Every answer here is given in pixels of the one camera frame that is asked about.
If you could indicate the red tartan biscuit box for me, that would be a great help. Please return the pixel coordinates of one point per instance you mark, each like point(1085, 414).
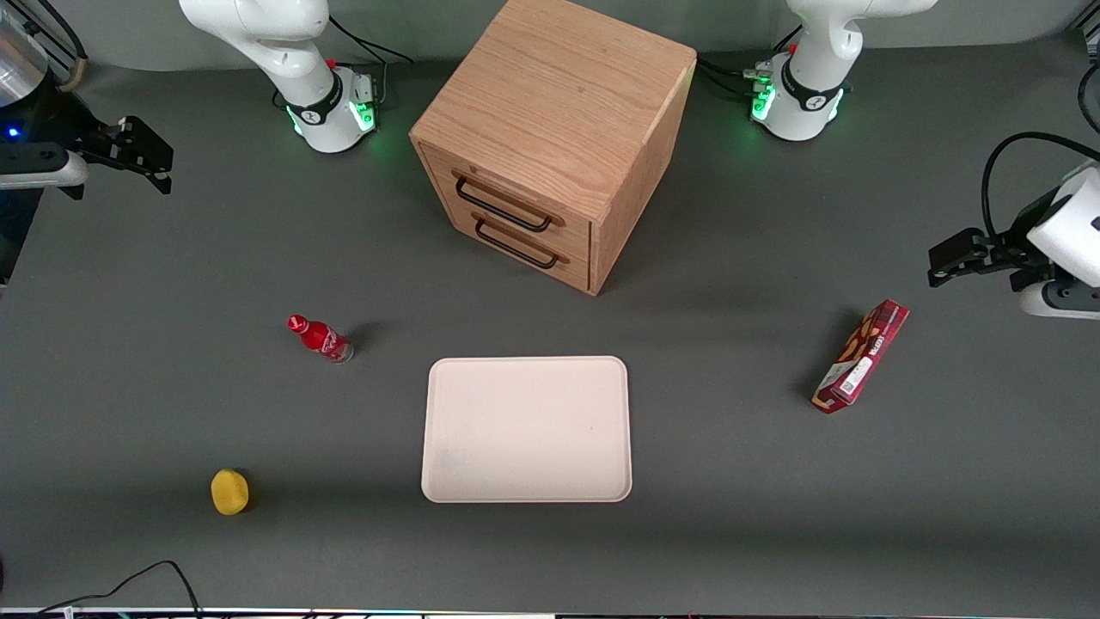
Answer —
point(862, 357)

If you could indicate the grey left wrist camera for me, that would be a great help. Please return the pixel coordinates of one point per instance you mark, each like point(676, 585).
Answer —
point(1061, 301)

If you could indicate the small red drink bottle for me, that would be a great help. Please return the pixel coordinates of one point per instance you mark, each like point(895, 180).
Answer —
point(322, 338)

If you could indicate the wooden drawer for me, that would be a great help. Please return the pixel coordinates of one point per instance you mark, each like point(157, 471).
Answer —
point(574, 268)
point(574, 234)

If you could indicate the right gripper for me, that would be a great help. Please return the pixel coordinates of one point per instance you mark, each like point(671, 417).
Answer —
point(53, 114)

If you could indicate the yellow lemon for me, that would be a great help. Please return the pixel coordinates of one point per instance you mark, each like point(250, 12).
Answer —
point(229, 492)

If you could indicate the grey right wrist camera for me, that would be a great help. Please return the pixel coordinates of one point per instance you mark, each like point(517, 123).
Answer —
point(39, 165)

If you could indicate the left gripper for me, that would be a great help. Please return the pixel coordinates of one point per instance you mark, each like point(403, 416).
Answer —
point(1017, 243)

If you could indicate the dark metal frame rail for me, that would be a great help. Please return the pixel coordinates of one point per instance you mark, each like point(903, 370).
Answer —
point(34, 26)
point(1090, 15)

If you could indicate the cream rectangular plastic tray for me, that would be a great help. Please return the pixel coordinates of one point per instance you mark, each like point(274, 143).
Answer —
point(526, 430)

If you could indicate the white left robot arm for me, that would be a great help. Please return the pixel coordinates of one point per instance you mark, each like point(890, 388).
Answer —
point(816, 60)

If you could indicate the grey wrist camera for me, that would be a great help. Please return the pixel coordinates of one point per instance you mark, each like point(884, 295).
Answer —
point(39, 165)
point(1061, 301)

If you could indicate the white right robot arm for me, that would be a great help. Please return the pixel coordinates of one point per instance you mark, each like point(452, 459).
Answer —
point(301, 52)

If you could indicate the light wooden drawer cabinet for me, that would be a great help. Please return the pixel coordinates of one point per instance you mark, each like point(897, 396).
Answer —
point(559, 94)

